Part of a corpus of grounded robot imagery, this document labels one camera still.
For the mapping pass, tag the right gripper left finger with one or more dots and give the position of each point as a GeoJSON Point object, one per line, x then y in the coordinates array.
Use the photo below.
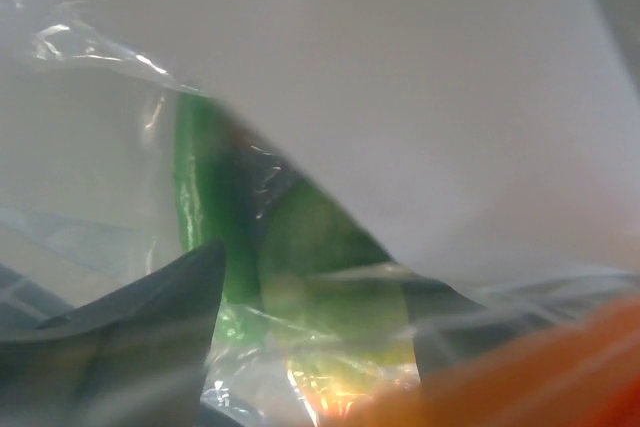
{"type": "Point", "coordinates": [135, 357]}

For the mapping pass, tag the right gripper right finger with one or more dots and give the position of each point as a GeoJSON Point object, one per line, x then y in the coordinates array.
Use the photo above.
{"type": "Point", "coordinates": [447, 327]}

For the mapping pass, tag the green fake cucumber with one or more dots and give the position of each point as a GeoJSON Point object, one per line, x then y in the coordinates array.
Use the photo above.
{"type": "Point", "coordinates": [214, 202]}

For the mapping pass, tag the clear zip top bag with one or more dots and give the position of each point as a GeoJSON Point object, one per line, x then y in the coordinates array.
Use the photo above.
{"type": "Point", "coordinates": [475, 141]}

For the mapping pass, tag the orange green fake mango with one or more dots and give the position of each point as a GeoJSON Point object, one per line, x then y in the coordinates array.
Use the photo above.
{"type": "Point", "coordinates": [568, 352]}

